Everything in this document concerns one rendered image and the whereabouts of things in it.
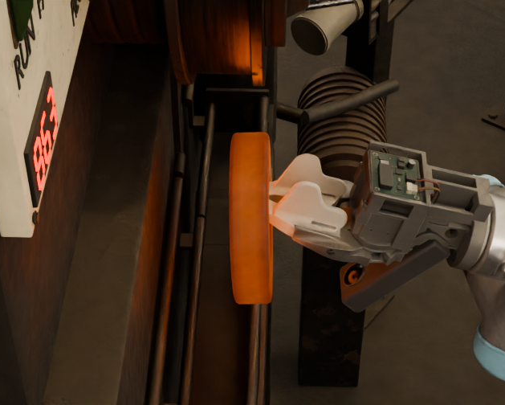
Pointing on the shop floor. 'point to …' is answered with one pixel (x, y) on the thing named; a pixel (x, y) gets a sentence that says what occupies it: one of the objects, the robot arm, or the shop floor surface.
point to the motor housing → (311, 132)
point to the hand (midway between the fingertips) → (254, 202)
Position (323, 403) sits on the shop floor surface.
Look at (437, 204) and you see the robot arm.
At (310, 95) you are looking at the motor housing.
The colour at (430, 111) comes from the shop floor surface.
